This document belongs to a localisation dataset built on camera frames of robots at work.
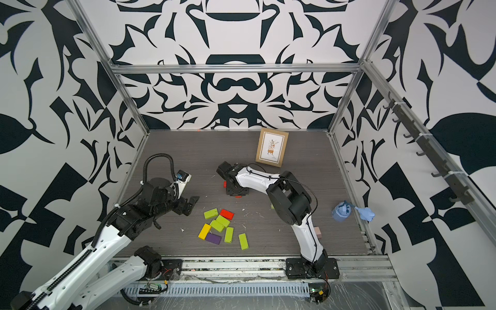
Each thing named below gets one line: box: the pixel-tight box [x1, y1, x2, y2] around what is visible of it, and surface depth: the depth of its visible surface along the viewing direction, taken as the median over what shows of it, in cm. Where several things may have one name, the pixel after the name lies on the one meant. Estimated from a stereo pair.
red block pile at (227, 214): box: [219, 208, 235, 221], surface depth 89 cm
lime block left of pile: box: [203, 207, 219, 219], surface depth 89 cm
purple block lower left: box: [206, 233, 222, 245], surface depth 84 cm
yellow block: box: [198, 223, 212, 241], surface depth 85 cm
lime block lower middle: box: [224, 226, 235, 244], surface depth 84 cm
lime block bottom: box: [238, 232, 250, 250], surface depth 82 cm
